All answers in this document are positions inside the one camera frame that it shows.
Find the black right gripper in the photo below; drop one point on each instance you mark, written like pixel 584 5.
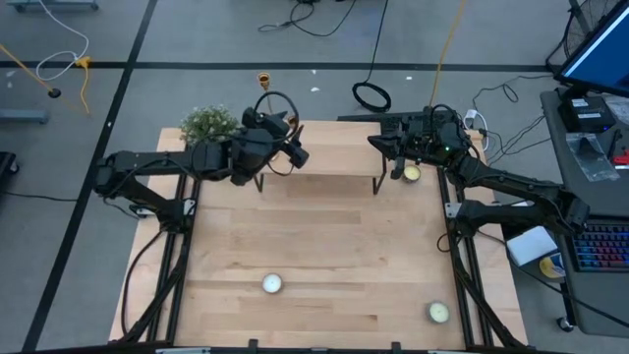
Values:
pixel 449 147

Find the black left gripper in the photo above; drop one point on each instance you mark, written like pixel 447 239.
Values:
pixel 255 157

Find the short brass candlestick holder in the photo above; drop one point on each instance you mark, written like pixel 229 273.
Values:
pixel 292 121

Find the tall brass candlestick holder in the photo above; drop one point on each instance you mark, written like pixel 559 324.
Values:
pixel 264 78

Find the white tealight candle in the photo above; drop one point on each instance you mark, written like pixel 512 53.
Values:
pixel 272 283

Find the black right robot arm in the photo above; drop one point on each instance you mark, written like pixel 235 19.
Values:
pixel 516 184

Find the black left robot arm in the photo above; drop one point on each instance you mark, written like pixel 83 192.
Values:
pixel 162 164

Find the yellow tealight candle rear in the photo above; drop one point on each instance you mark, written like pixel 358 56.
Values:
pixel 412 173

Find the wooden riser shelf black legs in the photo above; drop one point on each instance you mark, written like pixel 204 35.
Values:
pixel 334 147

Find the white power strip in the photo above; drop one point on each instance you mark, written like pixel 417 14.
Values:
pixel 472 118

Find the potted green white-flowered plant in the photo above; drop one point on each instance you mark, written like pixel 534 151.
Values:
pixel 209 125

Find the white box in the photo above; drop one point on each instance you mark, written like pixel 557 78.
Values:
pixel 531 245

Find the small black computer box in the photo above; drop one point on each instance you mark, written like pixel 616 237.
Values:
pixel 585 115

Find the clear plastic bag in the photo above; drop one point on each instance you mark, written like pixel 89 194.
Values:
pixel 589 157

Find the backlit rainbow keyboard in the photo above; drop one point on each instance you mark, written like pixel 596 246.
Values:
pixel 602 248

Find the black floor fan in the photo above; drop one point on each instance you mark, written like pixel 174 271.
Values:
pixel 582 24

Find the computer monitor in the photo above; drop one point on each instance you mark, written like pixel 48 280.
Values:
pixel 604 54

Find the yellow pole black base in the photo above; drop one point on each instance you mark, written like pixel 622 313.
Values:
pixel 54 92

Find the grey desk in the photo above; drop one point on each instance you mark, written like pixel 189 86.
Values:
pixel 604 305

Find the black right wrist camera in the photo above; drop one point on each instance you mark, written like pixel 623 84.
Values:
pixel 422 134

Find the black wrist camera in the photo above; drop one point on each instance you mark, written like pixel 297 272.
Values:
pixel 422 134
pixel 263 123

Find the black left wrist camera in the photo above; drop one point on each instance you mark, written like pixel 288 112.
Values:
pixel 263 123

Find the black aluminium table frame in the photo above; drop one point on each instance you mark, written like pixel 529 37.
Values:
pixel 173 314

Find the silver aluminium bracket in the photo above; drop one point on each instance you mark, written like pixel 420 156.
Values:
pixel 184 351

